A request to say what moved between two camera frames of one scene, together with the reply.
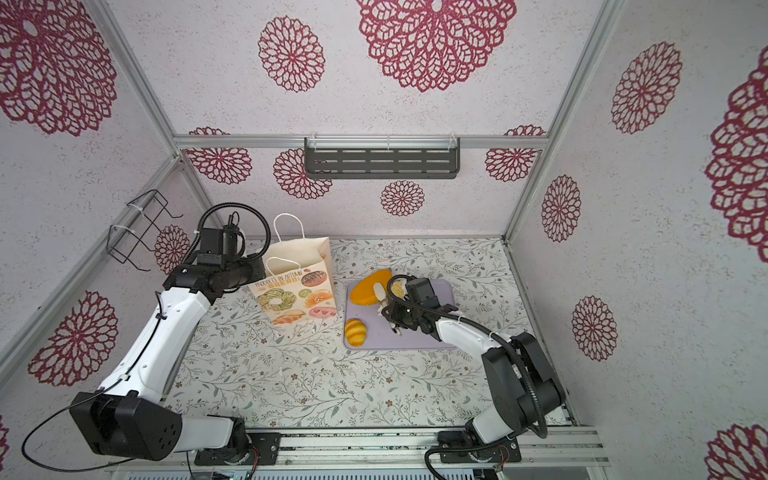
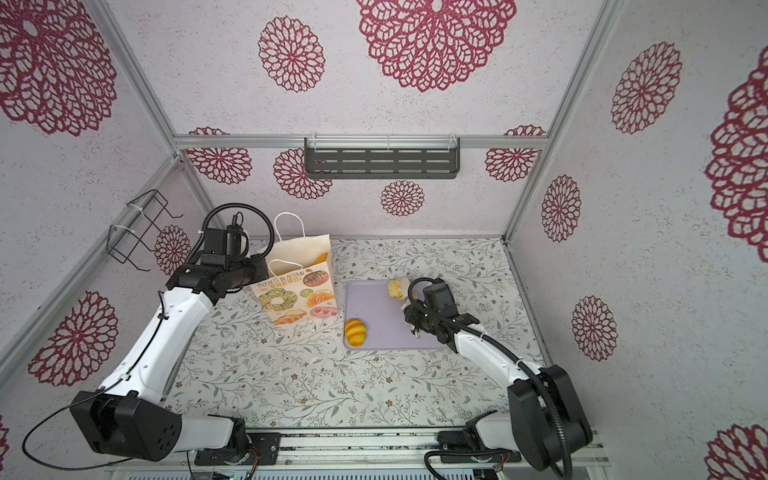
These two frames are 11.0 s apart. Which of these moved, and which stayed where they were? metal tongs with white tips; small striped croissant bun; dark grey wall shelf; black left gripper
Moved: metal tongs with white tips
Stayed: dark grey wall shelf; small striped croissant bun; black left gripper
